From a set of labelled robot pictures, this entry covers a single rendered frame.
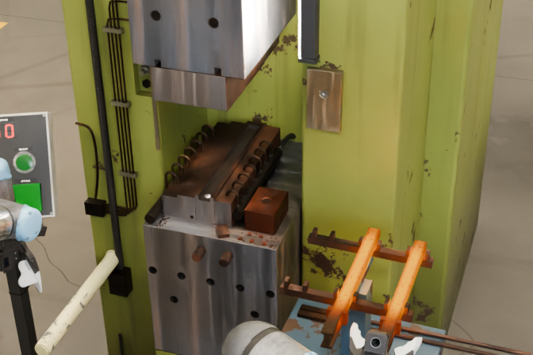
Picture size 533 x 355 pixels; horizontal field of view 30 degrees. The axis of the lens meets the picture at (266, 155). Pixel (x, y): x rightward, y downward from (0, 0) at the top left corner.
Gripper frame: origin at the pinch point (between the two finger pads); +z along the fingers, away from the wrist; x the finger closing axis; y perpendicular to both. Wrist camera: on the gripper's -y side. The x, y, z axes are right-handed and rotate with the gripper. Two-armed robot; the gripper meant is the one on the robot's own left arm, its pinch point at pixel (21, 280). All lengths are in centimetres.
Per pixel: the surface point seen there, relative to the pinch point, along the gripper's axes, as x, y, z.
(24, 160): -19.5, -24.1, -15.9
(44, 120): -18.4, -32.0, -24.4
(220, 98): 28, -48, -37
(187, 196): 17.7, -45.2, -5.3
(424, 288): 59, -115, 57
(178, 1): 19, -46, -61
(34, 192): -14.9, -21.9, -8.7
